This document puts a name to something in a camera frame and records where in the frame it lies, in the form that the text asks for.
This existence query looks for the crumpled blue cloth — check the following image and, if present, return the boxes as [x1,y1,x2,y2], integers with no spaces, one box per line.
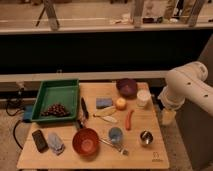
[47,132,65,155]

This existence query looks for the purple bowl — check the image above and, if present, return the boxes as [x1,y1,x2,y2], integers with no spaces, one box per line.
[116,78,138,98]

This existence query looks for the white spoon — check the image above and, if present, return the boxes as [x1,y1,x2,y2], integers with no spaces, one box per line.
[101,116,118,124]

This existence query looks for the orange carrot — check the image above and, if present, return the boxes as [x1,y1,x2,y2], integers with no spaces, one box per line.
[125,110,134,131]

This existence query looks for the white cup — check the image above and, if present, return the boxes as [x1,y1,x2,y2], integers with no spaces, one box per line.
[137,90,151,107]

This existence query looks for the pile of brown beans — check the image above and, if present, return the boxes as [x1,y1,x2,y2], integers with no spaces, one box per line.
[41,103,70,117]

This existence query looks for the silver fork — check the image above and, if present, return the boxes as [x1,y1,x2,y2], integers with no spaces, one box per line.
[99,138,129,156]

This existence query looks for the red bowl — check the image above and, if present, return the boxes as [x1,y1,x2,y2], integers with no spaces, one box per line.
[72,128,99,157]

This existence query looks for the black remote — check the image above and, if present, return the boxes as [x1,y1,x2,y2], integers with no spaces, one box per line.
[32,130,48,153]

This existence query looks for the blue box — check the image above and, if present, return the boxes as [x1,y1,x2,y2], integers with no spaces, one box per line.
[22,105,33,123]

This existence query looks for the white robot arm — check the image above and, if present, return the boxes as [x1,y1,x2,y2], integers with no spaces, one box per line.
[158,61,213,125]

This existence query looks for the small metal cup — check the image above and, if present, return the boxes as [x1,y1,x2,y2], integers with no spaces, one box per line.
[140,131,153,146]

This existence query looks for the beige spatula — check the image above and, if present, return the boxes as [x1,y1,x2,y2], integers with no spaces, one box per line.
[93,106,116,117]

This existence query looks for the green plastic tray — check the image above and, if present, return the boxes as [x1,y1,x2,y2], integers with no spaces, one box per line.
[32,79,79,123]

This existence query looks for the blue sponge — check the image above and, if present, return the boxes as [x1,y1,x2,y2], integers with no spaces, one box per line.
[96,98,113,109]

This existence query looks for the yellow apple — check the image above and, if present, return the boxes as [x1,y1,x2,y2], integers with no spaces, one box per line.
[115,97,127,110]

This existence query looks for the black cable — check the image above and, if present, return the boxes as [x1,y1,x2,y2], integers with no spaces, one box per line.
[12,119,25,150]

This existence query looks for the blue cup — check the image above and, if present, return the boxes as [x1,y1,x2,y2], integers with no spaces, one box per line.
[108,127,123,144]

